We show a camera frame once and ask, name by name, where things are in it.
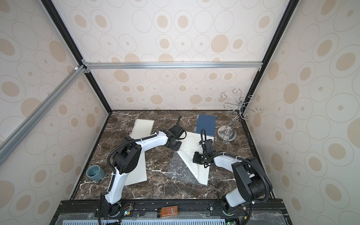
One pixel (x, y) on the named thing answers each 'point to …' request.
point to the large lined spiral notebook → (190, 144)
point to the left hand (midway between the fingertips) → (180, 146)
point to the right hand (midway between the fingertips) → (198, 158)
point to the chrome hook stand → (228, 132)
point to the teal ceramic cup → (95, 173)
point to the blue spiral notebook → (206, 122)
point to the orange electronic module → (169, 211)
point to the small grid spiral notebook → (142, 128)
